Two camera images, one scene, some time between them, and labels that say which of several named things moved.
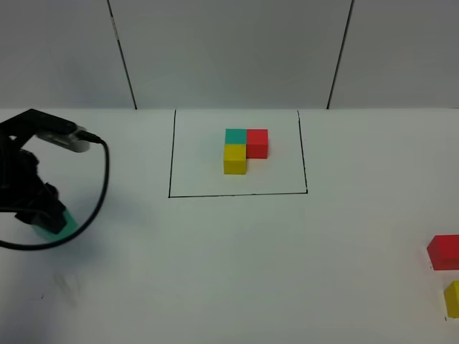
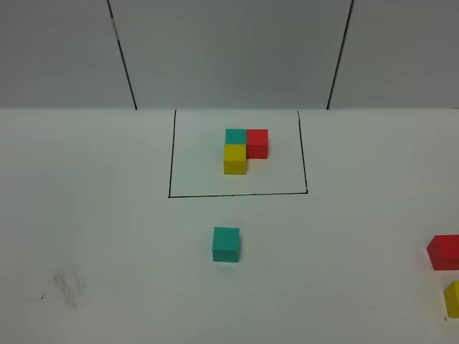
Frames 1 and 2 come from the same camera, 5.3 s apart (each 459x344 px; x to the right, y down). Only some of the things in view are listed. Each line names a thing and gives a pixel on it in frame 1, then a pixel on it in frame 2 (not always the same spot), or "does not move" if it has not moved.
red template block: (257, 143) does not move
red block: (443, 251) does not move
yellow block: (452, 299) does not move
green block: (71, 226) to (226, 244)
